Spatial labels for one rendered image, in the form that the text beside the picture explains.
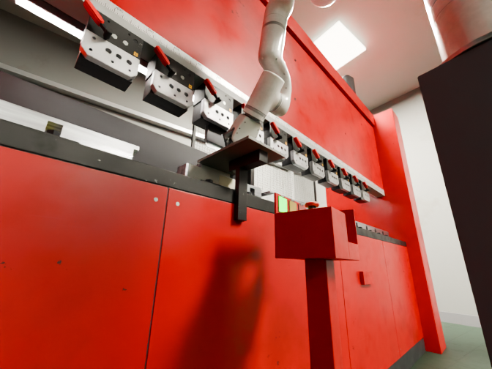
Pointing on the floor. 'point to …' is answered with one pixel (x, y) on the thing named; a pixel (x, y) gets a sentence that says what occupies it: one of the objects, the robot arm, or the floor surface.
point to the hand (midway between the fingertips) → (231, 156)
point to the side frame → (399, 220)
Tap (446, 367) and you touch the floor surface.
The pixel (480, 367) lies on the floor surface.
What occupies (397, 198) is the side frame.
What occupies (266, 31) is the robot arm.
